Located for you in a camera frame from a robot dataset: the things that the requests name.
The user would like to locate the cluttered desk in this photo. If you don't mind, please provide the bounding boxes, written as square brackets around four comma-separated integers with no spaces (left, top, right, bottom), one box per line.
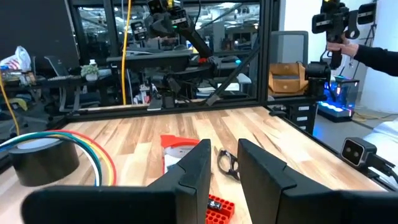
[0,70,114,94]

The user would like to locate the blue wire loop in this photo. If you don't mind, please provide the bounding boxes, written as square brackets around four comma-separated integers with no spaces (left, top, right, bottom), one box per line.
[0,133,63,153]

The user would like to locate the red and white tape package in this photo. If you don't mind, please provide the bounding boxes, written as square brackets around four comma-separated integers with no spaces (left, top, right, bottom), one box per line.
[159,134,201,175]

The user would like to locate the black tape roll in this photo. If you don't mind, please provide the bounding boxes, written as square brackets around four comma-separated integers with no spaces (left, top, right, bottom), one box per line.
[7,138,81,188]

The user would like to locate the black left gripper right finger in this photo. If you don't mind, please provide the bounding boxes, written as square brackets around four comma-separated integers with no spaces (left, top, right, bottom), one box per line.
[237,138,398,224]

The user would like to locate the black leader arm base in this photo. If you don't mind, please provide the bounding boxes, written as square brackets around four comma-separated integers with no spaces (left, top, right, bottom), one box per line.
[303,61,338,103]

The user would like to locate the person's hand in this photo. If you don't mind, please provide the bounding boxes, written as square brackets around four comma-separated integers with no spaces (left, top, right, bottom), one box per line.
[326,37,360,59]

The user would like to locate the white cloth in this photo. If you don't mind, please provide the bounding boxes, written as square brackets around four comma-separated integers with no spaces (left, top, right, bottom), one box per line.
[362,119,398,187]

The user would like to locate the yellow hanging cable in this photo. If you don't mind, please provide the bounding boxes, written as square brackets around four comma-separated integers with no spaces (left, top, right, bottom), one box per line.
[0,74,21,137]
[120,0,134,106]

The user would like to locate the black handheld leader gripper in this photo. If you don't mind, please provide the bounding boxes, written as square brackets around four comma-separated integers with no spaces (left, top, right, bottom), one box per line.
[311,0,377,71]

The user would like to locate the black office chair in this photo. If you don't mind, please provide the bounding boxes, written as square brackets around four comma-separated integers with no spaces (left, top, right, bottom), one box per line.
[42,55,102,113]

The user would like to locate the bundle of coloured wires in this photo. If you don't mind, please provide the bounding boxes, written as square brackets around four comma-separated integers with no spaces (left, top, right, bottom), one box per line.
[0,133,101,187]

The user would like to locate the grey panel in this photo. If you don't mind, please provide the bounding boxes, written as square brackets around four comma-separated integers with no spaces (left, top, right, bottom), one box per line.
[269,30,310,67]

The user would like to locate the black-framed clear safety glasses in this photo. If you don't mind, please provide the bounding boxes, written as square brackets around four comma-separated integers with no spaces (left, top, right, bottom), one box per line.
[216,148,241,182]

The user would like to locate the red wire loop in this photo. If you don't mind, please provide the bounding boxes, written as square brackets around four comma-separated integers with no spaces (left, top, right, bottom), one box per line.
[49,129,118,187]

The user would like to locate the green wire loop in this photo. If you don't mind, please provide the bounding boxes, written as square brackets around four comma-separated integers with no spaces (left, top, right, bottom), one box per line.
[30,132,103,187]

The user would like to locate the cardboard box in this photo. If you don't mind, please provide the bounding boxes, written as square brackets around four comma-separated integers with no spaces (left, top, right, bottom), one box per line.
[267,61,310,96]

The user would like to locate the yellow wire loop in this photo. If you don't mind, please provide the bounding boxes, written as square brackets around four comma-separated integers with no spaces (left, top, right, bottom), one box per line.
[49,132,113,187]

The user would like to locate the plant in white pot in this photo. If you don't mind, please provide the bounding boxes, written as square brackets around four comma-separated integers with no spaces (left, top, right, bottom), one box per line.
[80,63,101,83]

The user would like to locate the white plastic bag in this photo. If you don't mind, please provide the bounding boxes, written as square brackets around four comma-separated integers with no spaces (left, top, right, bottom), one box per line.
[0,45,32,72]

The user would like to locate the computer tower with blue lights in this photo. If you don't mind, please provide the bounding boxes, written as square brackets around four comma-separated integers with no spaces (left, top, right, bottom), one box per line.
[316,75,361,123]

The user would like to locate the person's forearm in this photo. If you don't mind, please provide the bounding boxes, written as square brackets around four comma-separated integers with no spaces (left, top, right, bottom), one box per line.
[353,44,398,78]

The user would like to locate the chrome socket bit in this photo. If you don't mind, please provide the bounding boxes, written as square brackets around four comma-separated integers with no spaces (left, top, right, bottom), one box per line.
[206,200,223,211]

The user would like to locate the red bit holder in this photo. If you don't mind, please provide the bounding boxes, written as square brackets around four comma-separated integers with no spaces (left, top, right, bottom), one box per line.
[205,194,236,224]

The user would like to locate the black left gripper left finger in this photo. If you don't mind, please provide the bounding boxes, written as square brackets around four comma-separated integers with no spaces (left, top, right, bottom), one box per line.
[20,138,213,224]

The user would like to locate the black wall panel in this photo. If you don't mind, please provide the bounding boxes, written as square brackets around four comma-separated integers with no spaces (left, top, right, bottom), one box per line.
[0,0,81,68]

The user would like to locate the black table-level camera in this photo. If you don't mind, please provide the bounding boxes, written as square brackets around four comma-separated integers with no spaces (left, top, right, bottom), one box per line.
[340,136,398,185]

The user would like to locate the black drawer unit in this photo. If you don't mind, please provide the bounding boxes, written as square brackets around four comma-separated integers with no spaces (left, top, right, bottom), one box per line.
[285,101,318,135]

